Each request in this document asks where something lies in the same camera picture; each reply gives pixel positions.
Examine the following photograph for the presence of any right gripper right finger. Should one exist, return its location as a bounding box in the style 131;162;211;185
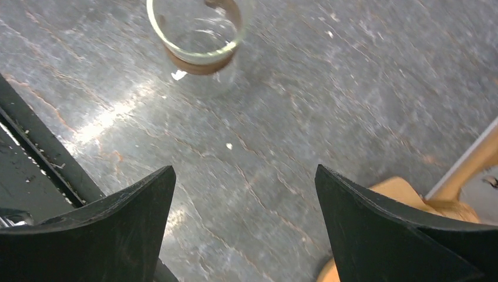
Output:
314;164;498;282

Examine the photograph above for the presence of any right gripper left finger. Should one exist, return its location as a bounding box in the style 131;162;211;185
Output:
1;166;176;281

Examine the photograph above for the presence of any round wooden dripper stand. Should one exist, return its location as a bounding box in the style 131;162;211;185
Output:
315;176;481;282

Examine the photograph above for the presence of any white wire shelf rack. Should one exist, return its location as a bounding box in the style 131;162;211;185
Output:
425;119;497;200

